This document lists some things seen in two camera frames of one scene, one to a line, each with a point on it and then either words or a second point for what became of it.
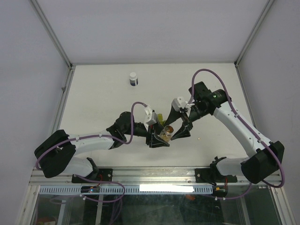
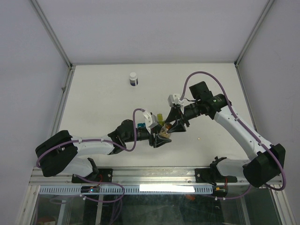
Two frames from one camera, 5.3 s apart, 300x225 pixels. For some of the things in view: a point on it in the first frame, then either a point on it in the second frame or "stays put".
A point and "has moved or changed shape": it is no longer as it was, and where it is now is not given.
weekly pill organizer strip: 160,118 stays put
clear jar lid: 169,129 has moved or changed shape
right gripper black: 184,131 -> 174,113
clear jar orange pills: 165,135 stays put
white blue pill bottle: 133,79 stays put
